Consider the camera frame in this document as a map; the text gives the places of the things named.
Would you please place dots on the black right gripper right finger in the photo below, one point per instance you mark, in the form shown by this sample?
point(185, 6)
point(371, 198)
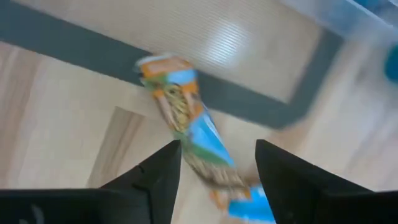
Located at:
point(295, 196)

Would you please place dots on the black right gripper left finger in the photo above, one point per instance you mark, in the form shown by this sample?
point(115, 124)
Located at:
point(149, 199)

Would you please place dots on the red blue granola bar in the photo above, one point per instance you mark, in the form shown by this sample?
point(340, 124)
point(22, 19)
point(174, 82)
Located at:
point(177, 102)

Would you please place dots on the teal plastic bin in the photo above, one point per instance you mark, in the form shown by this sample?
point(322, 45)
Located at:
point(392, 63)

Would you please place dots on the clear plastic bin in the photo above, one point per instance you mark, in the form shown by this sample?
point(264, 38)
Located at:
point(357, 18)

